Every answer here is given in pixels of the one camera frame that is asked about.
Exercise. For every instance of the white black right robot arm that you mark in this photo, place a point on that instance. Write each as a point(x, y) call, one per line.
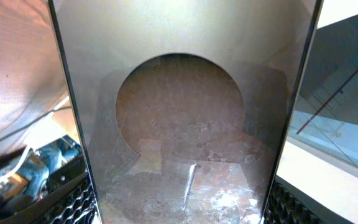
point(43, 171)

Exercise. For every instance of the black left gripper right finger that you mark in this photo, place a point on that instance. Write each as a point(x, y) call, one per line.
point(284, 208)

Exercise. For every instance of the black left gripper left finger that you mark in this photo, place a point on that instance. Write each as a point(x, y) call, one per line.
point(75, 202)

